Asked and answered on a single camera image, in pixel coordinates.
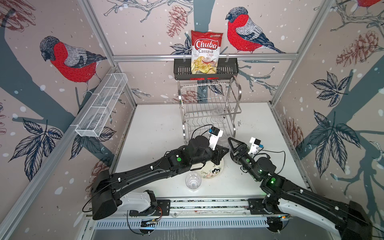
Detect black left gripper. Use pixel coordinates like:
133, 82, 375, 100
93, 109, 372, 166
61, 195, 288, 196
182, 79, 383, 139
190, 142, 231, 166

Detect white floral plate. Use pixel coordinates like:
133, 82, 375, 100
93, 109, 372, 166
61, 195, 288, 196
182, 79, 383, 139
197, 160, 225, 179

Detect silver two-tier dish rack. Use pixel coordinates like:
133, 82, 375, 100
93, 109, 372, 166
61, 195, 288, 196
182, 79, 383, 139
177, 76, 242, 143

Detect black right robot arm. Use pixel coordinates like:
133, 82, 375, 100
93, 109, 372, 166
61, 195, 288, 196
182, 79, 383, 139
228, 138, 373, 240

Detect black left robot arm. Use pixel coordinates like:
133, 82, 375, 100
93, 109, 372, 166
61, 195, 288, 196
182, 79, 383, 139
91, 136, 230, 220

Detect Chuba cassava chips bag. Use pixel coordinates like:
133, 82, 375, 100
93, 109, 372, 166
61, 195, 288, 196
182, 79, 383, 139
191, 31, 223, 74

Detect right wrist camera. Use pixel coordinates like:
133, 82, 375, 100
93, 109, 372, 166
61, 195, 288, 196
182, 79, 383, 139
248, 137, 264, 155

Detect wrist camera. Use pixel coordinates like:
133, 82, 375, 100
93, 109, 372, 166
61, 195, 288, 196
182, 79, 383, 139
209, 126, 224, 151
248, 137, 264, 155

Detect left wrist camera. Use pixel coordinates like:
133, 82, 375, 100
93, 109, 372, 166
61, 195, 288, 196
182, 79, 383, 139
209, 126, 224, 151

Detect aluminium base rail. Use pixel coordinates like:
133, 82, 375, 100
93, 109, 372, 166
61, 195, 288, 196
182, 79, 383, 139
86, 195, 334, 230

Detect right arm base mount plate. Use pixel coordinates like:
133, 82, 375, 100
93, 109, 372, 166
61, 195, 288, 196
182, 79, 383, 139
247, 198, 288, 216

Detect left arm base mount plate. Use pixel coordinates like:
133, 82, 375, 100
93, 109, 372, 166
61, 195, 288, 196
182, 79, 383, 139
129, 200, 171, 217

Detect black wall basket shelf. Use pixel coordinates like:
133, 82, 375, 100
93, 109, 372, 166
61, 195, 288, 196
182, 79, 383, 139
174, 58, 239, 81

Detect white wire wall basket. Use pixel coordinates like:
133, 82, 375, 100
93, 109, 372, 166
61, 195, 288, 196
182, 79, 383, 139
75, 73, 128, 138

